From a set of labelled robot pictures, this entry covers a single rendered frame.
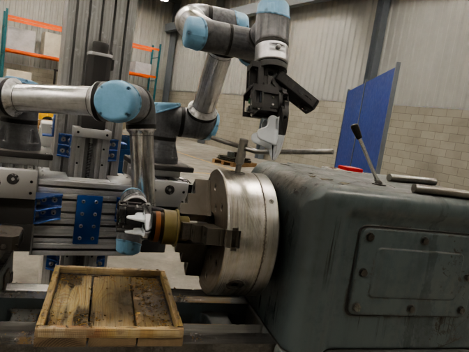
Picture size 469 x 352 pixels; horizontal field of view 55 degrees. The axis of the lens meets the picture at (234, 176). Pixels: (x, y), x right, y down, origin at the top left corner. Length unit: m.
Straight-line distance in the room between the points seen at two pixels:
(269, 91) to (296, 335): 0.54
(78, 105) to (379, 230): 0.89
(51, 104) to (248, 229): 0.72
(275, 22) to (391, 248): 0.58
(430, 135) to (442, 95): 1.05
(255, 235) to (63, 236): 0.88
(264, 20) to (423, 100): 12.04
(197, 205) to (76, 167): 0.72
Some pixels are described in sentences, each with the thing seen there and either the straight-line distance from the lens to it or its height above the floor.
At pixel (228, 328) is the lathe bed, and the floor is 0.86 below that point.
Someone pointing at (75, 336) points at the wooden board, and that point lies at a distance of 1.01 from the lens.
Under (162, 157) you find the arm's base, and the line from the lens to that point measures 1.69.
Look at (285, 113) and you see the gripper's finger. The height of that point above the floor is 1.39.
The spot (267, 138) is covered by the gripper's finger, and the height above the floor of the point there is 1.34.
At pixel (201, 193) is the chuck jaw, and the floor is 1.17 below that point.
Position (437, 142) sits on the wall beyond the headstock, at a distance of 12.52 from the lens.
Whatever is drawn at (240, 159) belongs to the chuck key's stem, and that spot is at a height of 1.27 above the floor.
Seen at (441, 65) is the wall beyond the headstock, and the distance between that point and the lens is 12.92.
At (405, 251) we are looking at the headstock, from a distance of 1.14.
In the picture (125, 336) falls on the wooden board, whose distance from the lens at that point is 1.01.
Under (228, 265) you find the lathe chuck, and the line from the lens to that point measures 1.02.
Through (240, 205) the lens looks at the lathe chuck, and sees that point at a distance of 1.01.
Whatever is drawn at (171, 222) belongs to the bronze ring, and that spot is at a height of 1.10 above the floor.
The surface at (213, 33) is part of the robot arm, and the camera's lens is 1.09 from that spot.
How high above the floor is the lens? 1.36
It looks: 7 degrees down
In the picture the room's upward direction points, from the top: 8 degrees clockwise
